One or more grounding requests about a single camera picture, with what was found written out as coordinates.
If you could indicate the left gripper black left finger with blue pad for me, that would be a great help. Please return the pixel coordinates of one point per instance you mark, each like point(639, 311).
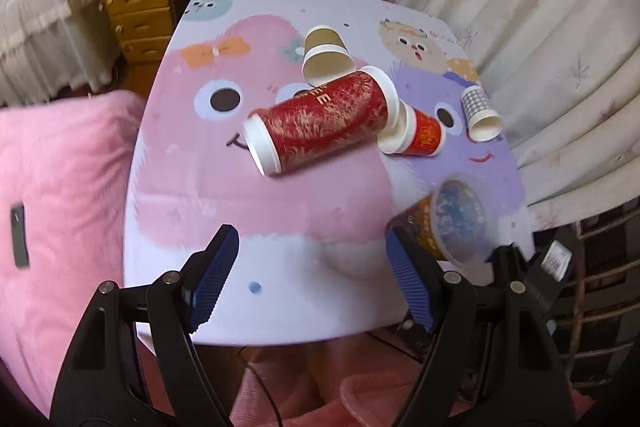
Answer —
point(101, 381)

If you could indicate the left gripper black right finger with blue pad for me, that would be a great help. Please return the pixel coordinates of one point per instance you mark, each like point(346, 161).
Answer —
point(491, 360)

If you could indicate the dark patterned plastic cup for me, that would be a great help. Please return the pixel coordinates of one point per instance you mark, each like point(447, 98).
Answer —
point(455, 222)

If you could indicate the checkered white paper cup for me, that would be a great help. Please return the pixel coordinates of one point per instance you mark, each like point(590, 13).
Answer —
point(483, 121)

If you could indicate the small red paper cup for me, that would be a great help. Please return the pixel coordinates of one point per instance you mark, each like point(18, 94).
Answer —
point(415, 134)

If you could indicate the large red paper cup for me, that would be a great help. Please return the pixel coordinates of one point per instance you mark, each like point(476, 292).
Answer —
point(322, 121)

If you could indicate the tan white paper cup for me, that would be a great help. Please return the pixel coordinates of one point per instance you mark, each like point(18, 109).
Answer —
point(326, 57)

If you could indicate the metal rack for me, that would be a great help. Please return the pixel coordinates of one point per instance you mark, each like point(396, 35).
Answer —
point(596, 318)

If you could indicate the pink fleece robe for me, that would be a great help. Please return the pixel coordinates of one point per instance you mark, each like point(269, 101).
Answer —
point(350, 381)

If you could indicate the dark smartphone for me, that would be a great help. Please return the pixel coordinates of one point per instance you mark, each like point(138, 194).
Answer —
point(18, 232)

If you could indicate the pink plush blanket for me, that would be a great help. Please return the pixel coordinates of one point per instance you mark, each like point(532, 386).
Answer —
point(68, 163)

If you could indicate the cartoon printed tablecloth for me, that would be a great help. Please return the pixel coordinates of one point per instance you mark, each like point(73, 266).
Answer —
point(312, 262)

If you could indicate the white lace furniture cover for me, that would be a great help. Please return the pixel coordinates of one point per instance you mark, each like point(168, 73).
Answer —
point(50, 45)

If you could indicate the white floral curtain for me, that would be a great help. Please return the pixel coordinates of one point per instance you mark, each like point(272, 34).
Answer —
point(564, 76)

